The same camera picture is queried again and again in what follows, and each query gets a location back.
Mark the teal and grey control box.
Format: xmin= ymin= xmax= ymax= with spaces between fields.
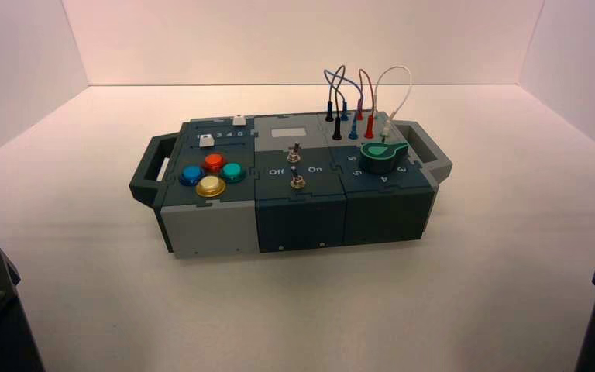
xmin=129 ymin=110 xmax=453 ymax=259

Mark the teal round push button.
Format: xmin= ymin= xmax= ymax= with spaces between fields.
xmin=219 ymin=162 xmax=248 ymax=184

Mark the red round push button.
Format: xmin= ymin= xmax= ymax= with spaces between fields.
xmin=202 ymin=153 xmax=227 ymax=174

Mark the yellow round push button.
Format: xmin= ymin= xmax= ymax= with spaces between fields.
xmin=195 ymin=175 xmax=227 ymax=198

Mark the green rotary knob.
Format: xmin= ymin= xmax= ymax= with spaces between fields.
xmin=359 ymin=142 xmax=410 ymax=176

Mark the blue round push button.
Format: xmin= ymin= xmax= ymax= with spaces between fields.
xmin=178 ymin=164 xmax=206 ymax=188

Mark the black plug jumper wire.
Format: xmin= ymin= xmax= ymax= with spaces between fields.
xmin=324 ymin=65 xmax=347 ymax=141

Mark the red plug jumper wire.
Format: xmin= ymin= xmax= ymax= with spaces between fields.
xmin=356 ymin=67 xmax=377 ymax=140

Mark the white plug jumper wire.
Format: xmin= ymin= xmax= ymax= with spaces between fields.
xmin=371 ymin=65 xmax=413 ymax=145

